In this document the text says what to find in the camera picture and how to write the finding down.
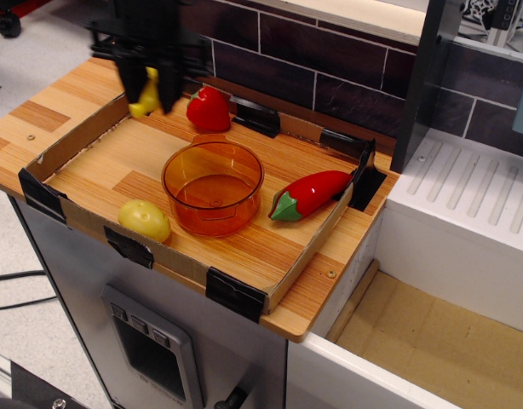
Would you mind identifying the cardboard fence with black tape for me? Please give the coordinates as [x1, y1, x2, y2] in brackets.
[19, 97, 397, 320]

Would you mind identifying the dark grey vertical post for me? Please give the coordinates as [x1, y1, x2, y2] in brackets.
[391, 0, 463, 173]

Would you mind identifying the black floor cable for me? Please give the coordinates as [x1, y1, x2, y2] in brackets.
[0, 270, 58, 349]

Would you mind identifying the white toy sink unit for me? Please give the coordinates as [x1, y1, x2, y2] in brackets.
[286, 130, 523, 408]

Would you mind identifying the orange transparent plastic pot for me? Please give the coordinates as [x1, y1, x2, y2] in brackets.
[161, 135, 265, 237]

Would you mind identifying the grey toy oven front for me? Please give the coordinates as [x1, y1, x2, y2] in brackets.
[14, 201, 287, 408]

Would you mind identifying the red toy strawberry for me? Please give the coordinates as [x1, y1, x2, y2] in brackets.
[187, 86, 231, 131]

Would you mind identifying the yellow toy banana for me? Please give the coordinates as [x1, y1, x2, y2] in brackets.
[129, 67, 160, 118]

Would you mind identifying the yellow toy potato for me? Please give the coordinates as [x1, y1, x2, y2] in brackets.
[118, 199, 171, 243]

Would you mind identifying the black caster wheel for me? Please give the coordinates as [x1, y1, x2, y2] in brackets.
[0, 10, 21, 38]

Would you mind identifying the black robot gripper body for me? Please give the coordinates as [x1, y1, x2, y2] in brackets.
[85, 1, 210, 77]

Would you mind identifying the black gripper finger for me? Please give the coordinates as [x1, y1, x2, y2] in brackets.
[158, 63, 183, 114]
[116, 58, 147, 103]

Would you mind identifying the red toy chili pepper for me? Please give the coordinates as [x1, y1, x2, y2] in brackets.
[268, 170, 353, 222]

